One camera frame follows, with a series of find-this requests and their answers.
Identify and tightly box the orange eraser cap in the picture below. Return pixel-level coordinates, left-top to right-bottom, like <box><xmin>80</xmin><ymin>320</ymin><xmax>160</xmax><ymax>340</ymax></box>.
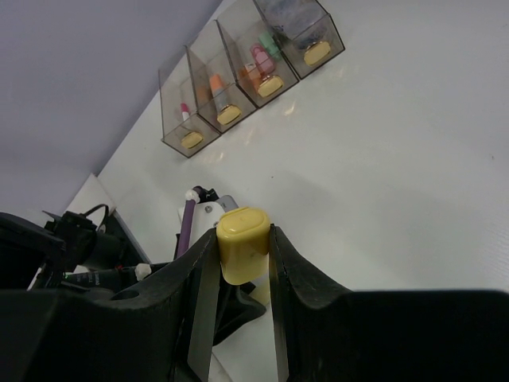
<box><xmin>196</xmin><ymin>86</ymin><xmax>210</xmax><ymax>103</ymax></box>

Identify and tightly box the green highlighter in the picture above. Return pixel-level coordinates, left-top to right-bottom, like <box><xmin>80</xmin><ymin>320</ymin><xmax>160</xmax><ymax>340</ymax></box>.
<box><xmin>258</xmin><ymin>31</ymin><xmax>282</xmax><ymax>61</ymax></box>

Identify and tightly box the clear drawer organizer top compartment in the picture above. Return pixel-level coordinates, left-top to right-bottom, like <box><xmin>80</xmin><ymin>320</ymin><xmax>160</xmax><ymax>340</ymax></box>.
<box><xmin>254</xmin><ymin>0</ymin><xmax>345</xmax><ymax>80</ymax></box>

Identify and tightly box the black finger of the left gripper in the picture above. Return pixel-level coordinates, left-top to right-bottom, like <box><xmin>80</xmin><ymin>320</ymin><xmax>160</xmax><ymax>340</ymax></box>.
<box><xmin>213</xmin><ymin>282</ymin><xmax>266</xmax><ymax>346</ymax></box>

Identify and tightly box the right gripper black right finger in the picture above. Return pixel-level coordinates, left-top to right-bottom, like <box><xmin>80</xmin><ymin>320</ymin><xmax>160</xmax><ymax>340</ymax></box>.
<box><xmin>269</xmin><ymin>226</ymin><xmax>508</xmax><ymax>381</ymax></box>

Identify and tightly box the yellow highlighter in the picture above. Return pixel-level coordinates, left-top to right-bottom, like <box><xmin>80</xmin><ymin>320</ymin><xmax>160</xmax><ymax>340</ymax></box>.
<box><xmin>251</xmin><ymin>274</ymin><xmax>270</xmax><ymax>306</ymax></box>

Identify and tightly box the white pen magenta cap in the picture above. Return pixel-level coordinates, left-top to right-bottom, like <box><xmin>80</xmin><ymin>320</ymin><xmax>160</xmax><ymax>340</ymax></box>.
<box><xmin>180</xmin><ymin>103</ymin><xmax>190</xmax><ymax>121</ymax></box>

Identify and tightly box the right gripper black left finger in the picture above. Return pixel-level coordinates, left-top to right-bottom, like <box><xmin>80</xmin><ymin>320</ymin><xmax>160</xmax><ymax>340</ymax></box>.
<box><xmin>1</xmin><ymin>230</ymin><xmax>220</xmax><ymax>381</ymax></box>

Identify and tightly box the pink highlighter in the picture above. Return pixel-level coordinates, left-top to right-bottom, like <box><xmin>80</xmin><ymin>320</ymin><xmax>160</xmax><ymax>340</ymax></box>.
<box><xmin>250</xmin><ymin>43</ymin><xmax>275</xmax><ymax>75</ymax></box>

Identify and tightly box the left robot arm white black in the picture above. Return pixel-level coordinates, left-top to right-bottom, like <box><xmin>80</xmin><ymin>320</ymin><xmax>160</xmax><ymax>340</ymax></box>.
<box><xmin>1</xmin><ymin>212</ymin><xmax>266</xmax><ymax>349</ymax></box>

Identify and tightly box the clear highlighter orange tip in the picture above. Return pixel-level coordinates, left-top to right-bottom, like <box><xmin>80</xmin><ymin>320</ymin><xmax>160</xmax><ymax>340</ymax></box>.
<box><xmin>209</xmin><ymin>73</ymin><xmax>229</xmax><ymax>115</ymax></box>

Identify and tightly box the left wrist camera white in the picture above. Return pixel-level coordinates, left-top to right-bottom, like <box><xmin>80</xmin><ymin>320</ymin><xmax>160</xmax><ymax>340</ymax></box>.
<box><xmin>188</xmin><ymin>195</ymin><xmax>239</xmax><ymax>248</ymax></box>

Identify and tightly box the yellow cap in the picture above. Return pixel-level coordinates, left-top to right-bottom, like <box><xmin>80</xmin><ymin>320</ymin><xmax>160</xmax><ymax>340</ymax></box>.
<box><xmin>216</xmin><ymin>207</ymin><xmax>270</xmax><ymax>286</ymax></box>

